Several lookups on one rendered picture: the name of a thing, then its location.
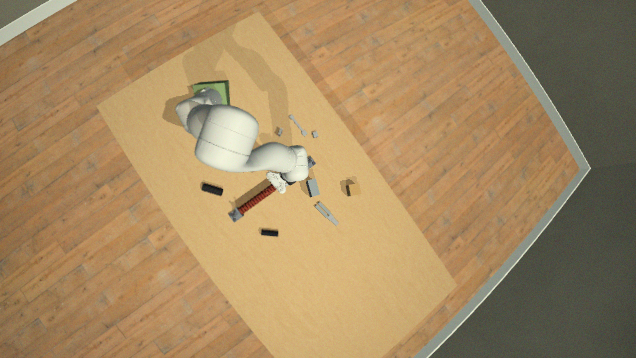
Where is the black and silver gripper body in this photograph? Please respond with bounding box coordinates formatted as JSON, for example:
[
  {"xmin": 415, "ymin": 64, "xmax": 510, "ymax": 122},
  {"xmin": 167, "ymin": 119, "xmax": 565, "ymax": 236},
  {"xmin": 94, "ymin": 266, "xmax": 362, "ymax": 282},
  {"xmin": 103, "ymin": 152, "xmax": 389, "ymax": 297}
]
[{"xmin": 266, "ymin": 171, "xmax": 297, "ymax": 194}]

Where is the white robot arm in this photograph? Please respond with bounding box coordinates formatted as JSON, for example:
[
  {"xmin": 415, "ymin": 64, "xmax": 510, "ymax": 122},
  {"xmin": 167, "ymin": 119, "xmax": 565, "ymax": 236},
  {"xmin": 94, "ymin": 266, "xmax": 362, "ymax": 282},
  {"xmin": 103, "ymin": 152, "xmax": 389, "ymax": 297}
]
[{"xmin": 175, "ymin": 87, "xmax": 309, "ymax": 181}]

